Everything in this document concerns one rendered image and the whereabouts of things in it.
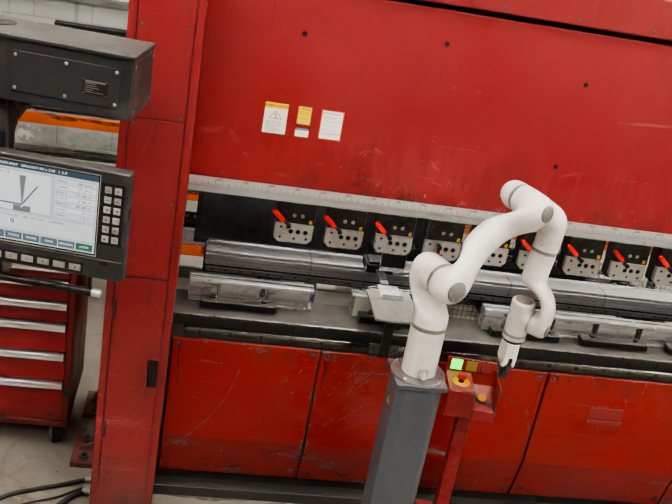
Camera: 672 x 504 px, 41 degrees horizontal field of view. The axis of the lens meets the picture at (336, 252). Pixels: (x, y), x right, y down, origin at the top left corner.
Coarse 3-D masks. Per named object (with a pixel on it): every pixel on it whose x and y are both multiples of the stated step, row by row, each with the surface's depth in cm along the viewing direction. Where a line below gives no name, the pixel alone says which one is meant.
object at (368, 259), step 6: (366, 258) 394; (372, 258) 392; (378, 258) 393; (366, 264) 389; (372, 264) 389; (378, 264) 390; (366, 270) 389; (372, 270) 389; (378, 270) 388; (378, 276) 383; (384, 276) 384; (384, 282) 378
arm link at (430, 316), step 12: (432, 252) 304; (420, 264) 300; (432, 264) 296; (420, 276) 299; (420, 288) 302; (420, 300) 302; (432, 300) 303; (420, 312) 300; (432, 312) 300; (444, 312) 302; (420, 324) 301; (432, 324) 299; (444, 324) 301
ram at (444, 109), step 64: (256, 0) 318; (320, 0) 320; (384, 0) 322; (256, 64) 327; (320, 64) 329; (384, 64) 332; (448, 64) 334; (512, 64) 337; (576, 64) 339; (640, 64) 342; (256, 128) 336; (384, 128) 341; (448, 128) 344; (512, 128) 347; (576, 128) 350; (640, 128) 352; (256, 192) 346; (384, 192) 352; (448, 192) 355; (576, 192) 360; (640, 192) 363
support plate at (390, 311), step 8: (368, 296) 364; (376, 296) 365; (408, 296) 370; (376, 304) 358; (384, 304) 359; (392, 304) 361; (400, 304) 362; (408, 304) 363; (376, 312) 352; (384, 312) 353; (392, 312) 354; (400, 312) 355; (408, 312) 356; (376, 320) 347; (384, 320) 347; (392, 320) 348; (400, 320) 349; (408, 320) 350
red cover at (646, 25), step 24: (432, 0) 323; (456, 0) 323; (480, 0) 324; (504, 0) 325; (528, 0) 326; (552, 0) 327; (576, 0) 328; (600, 0) 329; (624, 0) 330; (648, 0) 331; (576, 24) 332; (600, 24) 332; (624, 24) 333; (648, 24) 334
